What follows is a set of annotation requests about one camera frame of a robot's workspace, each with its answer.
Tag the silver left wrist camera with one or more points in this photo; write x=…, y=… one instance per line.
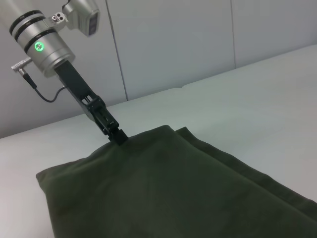
x=81, y=17

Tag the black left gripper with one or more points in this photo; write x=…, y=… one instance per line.
x=74, y=84

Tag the dark green FREE shirt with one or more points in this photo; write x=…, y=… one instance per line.
x=173, y=193

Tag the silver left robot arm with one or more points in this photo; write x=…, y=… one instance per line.
x=44, y=47

